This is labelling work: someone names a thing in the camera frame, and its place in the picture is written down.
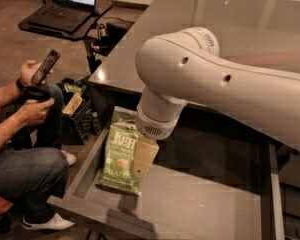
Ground white sneaker far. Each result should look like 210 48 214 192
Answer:
61 150 77 166

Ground person's left hand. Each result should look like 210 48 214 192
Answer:
16 98 54 126

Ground black box under stand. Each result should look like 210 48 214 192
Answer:
93 20 133 56

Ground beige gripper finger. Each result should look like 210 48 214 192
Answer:
132 164 150 180

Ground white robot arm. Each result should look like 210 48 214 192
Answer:
135 27 300 151

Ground black laptop stand table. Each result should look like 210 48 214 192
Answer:
18 0 112 73

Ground person's right forearm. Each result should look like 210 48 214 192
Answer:
0 82 22 107

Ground black laptop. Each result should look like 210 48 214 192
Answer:
28 0 96 33

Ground black smartphone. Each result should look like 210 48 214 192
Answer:
32 50 60 85

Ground white sneaker near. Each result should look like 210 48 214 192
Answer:
21 213 74 231

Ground open grey drawer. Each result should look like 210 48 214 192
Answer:
49 127 285 240

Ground person's right hand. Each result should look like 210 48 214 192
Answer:
20 60 41 87

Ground person's left forearm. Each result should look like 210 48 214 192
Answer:
0 112 24 149

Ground green jalapeno chip bag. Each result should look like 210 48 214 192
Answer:
97 120 141 196

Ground tan package in crate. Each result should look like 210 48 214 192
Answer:
62 92 83 117

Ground person's blue jeans legs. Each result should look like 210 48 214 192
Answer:
0 84 69 224

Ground black plastic crate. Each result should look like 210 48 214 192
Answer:
57 78 93 145

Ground black ring controller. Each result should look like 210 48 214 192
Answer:
16 79 51 102

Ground white sneaker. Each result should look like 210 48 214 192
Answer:
21 213 74 231
61 150 77 166

